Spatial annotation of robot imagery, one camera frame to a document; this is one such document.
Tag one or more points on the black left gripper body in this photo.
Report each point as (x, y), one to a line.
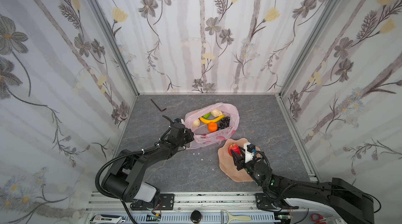
(188, 134)

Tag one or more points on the white utility knife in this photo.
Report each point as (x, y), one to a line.
(107, 219)

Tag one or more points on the black round knob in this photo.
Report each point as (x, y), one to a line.
(196, 217)

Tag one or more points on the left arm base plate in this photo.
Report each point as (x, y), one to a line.
(160, 202)

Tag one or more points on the dark fake grape bunch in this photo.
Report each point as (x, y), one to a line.
(224, 123)

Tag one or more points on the beige fake bread roll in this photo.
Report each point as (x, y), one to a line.
(216, 113)

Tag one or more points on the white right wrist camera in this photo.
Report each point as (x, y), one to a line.
(250, 151)

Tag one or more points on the orange fake orange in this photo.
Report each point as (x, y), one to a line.
(212, 127)

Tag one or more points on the pink plastic bag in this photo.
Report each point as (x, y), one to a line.
(202, 137)

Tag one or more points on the white slotted cable duct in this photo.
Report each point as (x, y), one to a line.
(207, 218)

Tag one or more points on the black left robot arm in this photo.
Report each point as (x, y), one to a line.
(122, 177)

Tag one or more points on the red handled scissors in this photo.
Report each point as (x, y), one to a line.
(317, 218)

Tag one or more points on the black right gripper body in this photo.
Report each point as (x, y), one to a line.
(238, 156)

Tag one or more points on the beige fake fruit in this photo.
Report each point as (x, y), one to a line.
(196, 123)

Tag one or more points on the red fake apple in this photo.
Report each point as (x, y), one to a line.
(234, 148)

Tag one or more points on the peach leaf-shaped plate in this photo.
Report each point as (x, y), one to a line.
(226, 163)

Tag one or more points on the aluminium mounting rail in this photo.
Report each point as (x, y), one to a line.
(185, 201)

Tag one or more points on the green fake fruit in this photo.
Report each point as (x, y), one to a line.
(206, 116)

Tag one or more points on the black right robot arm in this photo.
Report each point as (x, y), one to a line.
(352, 204)

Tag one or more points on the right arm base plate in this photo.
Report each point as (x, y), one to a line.
(267, 204)

